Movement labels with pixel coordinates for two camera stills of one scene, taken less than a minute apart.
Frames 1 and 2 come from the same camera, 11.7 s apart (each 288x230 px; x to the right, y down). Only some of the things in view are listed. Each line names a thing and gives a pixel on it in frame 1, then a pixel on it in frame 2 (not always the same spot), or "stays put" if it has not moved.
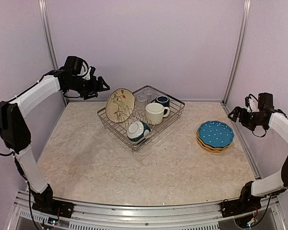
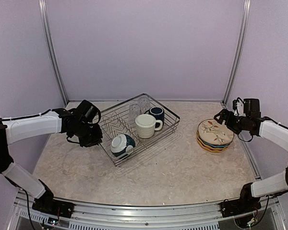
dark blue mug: [163, 100] -> [158, 112]
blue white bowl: [137, 131] -> [122, 144]
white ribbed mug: [155, 112] -> [145, 125]
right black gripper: [237, 110] -> [229, 121]
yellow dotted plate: [211, 147] stays put
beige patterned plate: [120, 104] -> [211, 132]
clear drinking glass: [141, 103] -> [134, 110]
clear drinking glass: [147, 95] -> [143, 105]
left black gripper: [95, 88] -> [97, 139]
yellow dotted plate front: [208, 149] stays put
